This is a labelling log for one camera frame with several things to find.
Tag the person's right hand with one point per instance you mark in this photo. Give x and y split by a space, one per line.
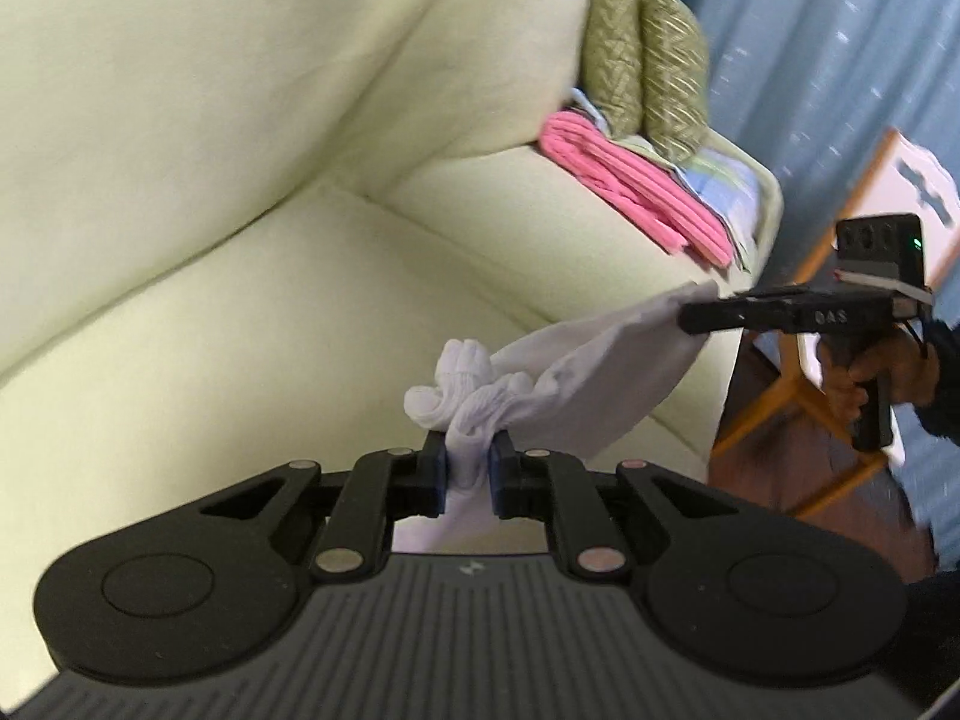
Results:
904 367

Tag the pink folded cloth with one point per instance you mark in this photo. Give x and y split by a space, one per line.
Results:
637 184

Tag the light green sofa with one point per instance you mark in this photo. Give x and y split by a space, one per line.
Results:
225 240

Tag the wooden chair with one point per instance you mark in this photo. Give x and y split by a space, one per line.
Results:
840 465

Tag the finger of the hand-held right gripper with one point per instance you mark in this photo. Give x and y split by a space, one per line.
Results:
739 313

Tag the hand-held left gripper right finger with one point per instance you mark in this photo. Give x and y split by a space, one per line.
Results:
493 474

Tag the blue plaid folded cloth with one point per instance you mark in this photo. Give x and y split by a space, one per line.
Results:
726 181

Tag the person's right forearm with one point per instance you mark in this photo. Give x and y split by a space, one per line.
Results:
946 382

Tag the white tank top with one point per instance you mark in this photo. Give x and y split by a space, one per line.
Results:
600 367

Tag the green quilted cushion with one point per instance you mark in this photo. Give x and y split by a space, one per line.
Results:
616 52
675 82

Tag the blue curtain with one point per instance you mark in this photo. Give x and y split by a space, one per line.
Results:
795 52

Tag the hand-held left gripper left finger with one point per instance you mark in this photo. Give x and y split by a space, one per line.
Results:
442 481

